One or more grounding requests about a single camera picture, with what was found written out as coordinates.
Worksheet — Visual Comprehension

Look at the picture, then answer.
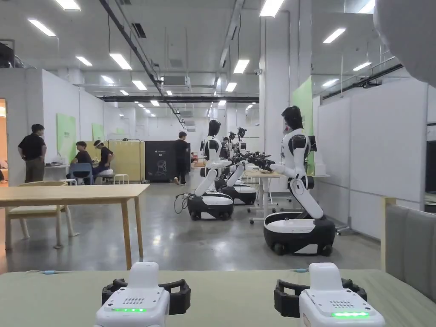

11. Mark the white height-adjustable desk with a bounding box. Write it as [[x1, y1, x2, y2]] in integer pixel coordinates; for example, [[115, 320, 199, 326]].
[[242, 169, 331, 225]]

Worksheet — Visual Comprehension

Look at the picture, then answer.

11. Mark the white and black humanoid robot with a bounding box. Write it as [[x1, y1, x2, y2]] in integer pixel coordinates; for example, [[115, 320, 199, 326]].
[[253, 105, 337, 257], [218, 127, 258, 206], [174, 119, 236, 221]]

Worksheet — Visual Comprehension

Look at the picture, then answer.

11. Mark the grey padded headboard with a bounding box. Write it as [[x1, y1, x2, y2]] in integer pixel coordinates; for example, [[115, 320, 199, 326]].
[[380, 196, 436, 304]]

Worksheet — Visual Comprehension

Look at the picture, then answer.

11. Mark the yellow folding screen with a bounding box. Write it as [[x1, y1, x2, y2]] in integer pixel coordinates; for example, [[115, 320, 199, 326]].
[[108, 138, 146, 184]]

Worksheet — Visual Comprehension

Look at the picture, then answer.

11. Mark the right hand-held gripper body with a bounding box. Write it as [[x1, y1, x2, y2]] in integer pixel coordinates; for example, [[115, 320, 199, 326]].
[[298, 262, 386, 327]]

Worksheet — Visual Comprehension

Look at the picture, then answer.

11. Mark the bed with pale green sheet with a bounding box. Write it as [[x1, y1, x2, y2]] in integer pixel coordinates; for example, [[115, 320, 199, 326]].
[[0, 268, 436, 327]]

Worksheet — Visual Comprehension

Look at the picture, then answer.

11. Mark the blue chair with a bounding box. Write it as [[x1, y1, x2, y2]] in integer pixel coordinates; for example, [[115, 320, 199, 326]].
[[69, 162, 94, 186]]

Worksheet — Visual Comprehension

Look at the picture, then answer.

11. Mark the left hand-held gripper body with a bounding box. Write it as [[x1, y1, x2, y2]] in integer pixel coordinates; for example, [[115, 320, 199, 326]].
[[93, 262, 171, 327]]

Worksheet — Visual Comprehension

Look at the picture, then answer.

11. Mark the black crate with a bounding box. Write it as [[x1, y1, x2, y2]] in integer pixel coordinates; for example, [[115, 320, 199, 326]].
[[144, 140, 178, 183]]

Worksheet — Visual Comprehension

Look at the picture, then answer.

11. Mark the light wooden chair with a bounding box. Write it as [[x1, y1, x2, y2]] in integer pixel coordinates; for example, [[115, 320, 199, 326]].
[[5, 181, 75, 240]]

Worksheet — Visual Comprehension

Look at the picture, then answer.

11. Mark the light wooden table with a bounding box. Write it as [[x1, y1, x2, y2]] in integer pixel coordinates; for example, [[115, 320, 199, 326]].
[[0, 183, 151, 271]]

